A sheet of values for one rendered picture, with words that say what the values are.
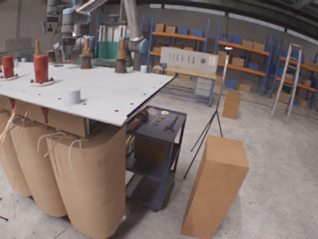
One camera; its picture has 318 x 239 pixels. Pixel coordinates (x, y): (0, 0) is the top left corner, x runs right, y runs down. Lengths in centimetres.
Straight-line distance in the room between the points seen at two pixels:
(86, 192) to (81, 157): 25
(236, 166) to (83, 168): 91
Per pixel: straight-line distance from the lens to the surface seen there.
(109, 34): 231
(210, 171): 122
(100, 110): 53
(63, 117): 97
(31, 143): 123
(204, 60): 575
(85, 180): 101
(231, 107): 467
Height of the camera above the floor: 156
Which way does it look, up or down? 24 degrees down
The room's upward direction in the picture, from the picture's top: 7 degrees clockwise
